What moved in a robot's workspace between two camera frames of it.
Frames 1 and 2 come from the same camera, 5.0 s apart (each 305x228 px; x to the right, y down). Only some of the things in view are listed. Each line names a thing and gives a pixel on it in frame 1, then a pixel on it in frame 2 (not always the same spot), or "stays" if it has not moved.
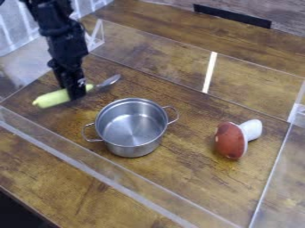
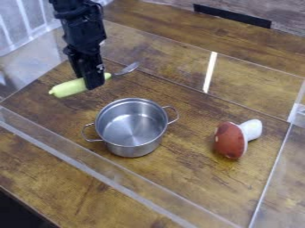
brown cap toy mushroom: (233, 136) stays
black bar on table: (235, 15) stays
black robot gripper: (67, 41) to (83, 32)
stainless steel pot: (130, 125) stays
